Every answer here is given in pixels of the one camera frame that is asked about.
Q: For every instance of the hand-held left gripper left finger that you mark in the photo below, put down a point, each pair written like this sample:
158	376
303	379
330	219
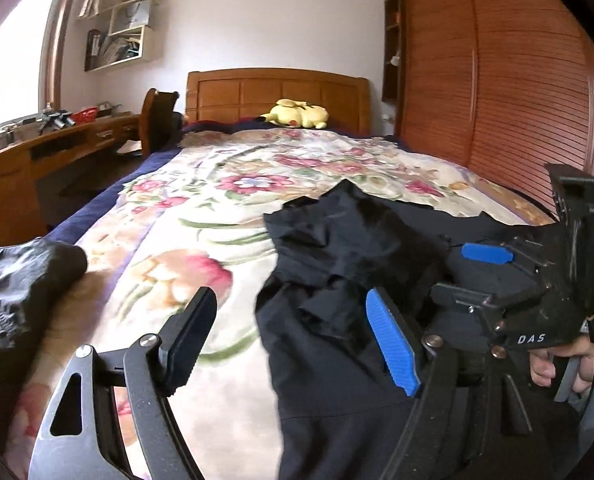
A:
192	340

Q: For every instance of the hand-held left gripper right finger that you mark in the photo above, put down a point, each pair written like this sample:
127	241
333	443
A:
392	340

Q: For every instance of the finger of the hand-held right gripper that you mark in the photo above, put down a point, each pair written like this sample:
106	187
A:
457	294
487	253

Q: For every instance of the black pants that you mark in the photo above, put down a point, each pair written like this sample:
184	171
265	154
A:
327	260

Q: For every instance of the person's right hand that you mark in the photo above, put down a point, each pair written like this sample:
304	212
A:
542	370

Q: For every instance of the floral fleece blanket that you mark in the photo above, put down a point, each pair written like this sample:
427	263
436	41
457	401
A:
187	220

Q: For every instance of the navy bed sheet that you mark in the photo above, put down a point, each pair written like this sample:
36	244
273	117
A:
97	200

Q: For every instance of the black crinkled jacket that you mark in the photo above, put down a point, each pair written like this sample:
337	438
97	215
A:
22	290

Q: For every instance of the wooden slatted wardrobe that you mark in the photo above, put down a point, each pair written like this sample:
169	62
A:
502	75

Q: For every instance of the white paper sheet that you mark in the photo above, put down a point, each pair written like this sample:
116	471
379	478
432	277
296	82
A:
129	149

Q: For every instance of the wooden chair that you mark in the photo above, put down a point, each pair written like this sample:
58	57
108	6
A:
157	120

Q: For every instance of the yellow plush toy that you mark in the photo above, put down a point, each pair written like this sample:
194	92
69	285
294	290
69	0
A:
297	114

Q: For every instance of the wooden desk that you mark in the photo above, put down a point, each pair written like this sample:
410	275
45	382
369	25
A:
7	180

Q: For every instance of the red basket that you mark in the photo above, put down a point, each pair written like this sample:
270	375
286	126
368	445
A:
85	115

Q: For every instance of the wooden bed headboard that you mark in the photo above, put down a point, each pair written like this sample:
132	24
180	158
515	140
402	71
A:
257	92

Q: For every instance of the black gadget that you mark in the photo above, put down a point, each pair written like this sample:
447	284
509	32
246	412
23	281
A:
54	119

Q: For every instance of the window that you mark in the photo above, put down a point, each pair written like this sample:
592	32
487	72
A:
12	50

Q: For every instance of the white wall shelf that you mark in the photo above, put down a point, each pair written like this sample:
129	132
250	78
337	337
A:
122	35

